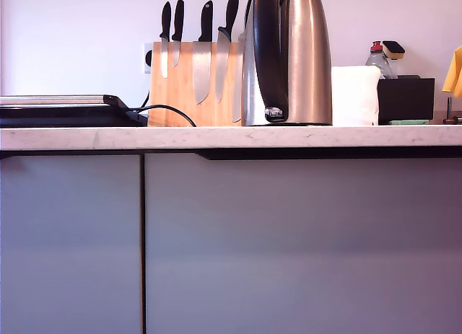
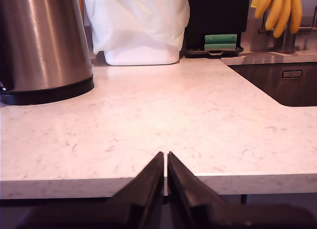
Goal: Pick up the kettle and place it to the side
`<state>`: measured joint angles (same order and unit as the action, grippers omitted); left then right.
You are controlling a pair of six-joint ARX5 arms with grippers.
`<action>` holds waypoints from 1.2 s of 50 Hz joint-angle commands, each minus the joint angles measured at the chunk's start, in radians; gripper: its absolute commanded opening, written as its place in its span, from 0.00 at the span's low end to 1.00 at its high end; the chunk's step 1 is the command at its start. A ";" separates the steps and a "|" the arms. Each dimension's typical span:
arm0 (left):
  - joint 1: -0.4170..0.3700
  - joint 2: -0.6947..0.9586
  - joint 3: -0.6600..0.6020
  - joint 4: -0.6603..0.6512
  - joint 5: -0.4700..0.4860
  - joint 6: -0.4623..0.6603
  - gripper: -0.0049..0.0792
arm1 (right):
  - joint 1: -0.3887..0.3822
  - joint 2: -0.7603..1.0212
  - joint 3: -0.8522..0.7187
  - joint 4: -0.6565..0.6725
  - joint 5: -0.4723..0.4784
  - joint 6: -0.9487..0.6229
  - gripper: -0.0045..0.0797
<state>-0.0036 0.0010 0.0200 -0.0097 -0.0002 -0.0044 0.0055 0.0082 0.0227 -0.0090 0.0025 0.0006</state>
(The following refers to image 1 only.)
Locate serrated bread knife black handle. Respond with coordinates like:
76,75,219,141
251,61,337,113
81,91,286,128
232,0,253,124

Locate wide grey cabinet door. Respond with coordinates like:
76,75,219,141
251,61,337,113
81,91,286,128
144,153,462,334

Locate short utility knife black handle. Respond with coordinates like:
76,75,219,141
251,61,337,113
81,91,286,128
170,0,185,68

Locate wide santoku knife black handle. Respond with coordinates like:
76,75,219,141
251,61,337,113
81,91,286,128
191,0,214,106

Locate black power cable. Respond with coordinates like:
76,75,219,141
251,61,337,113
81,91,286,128
124,89,198,128

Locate black storage box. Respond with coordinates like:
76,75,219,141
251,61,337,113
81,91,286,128
377,74,436,126

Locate black cabinet handle strip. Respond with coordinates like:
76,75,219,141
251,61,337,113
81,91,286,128
194,146,462,161

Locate narrow grey cabinet door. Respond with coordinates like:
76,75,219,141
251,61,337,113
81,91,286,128
0,154,141,334

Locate stainless steel electric kettle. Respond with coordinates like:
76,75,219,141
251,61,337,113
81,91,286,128
240,0,334,127

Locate metal stand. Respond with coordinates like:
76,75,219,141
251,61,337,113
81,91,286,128
443,95,462,125

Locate thin paring knife black handle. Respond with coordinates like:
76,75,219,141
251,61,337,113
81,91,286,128
159,1,172,79

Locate white wall socket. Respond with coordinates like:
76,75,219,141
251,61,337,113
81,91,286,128
143,41,154,74

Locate black flat cooking appliance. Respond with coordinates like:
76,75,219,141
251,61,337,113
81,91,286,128
0,94,149,128

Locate white folded towel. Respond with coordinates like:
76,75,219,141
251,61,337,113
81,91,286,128
331,65,382,127

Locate clear dish soap bottle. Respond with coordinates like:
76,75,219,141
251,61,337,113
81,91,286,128
365,40,394,81

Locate black dish sponge brush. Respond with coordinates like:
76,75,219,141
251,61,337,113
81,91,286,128
381,40,406,61

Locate pointed chef knife black handle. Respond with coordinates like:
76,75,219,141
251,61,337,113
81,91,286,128
214,0,240,104

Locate yellow cloth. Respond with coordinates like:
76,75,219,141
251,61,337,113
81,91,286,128
442,45,462,99

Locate wooden knife block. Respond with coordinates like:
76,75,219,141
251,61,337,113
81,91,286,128
147,41,246,128

